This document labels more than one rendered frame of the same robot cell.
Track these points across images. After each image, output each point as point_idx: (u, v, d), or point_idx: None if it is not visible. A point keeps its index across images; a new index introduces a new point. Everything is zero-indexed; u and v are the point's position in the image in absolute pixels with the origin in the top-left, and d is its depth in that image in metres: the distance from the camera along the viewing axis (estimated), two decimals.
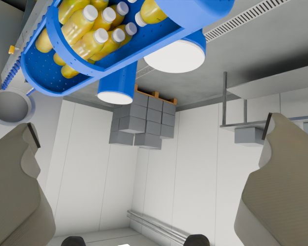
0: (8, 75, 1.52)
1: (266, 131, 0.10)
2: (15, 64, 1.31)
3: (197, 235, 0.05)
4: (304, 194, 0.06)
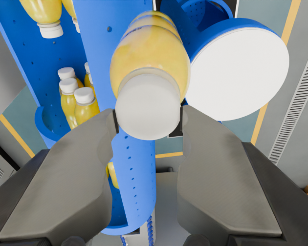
0: (120, 237, 1.42)
1: (181, 123, 0.12)
2: None
3: (197, 235, 0.05)
4: (223, 170, 0.07)
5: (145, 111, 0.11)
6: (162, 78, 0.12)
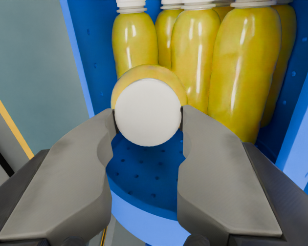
0: None
1: (182, 123, 0.12)
2: (147, 242, 0.70)
3: (197, 235, 0.05)
4: (223, 170, 0.07)
5: (145, 109, 0.11)
6: (161, 84, 0.12)
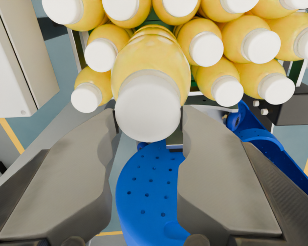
0: None
1: (182, 123, 0.12)
2: None
3: (197, 235, 0.05)
4: (223, 170, 0.07)
5: None
6: None
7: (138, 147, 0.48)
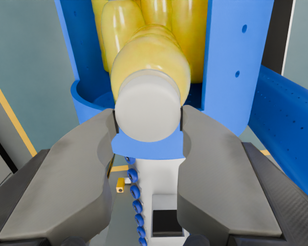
0: None
1: (182, 123, 0.12)
2: (136, 215, 0.73)
3: (197, 235, 0.05)
4: (223, 170, 0.07)
5: None
6: None
7: None
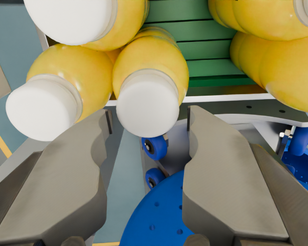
0: None
1: (188, 123, 0.12)
2: None
3: (197, 235, 0.05)
4: (229, 171, 0.07)
5: None
6: None
7: (148, 175, 0.32)
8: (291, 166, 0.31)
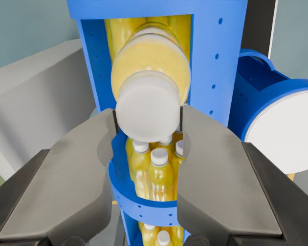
0: None
1: (181, 123, 0.12)
2: None
3: (197, 235, 0.05)
4: (223, 170, 0.07)
5: None
6: None
7: None
8: None
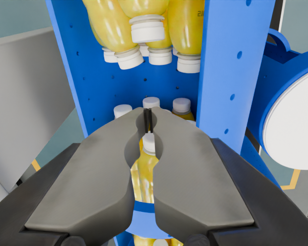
0: None
1: (151, 125, 0.12)
2: None
3: (197, 235, 0.05)
4: (195, 168, 0.07)
5: None
6: None
7: None
8: None
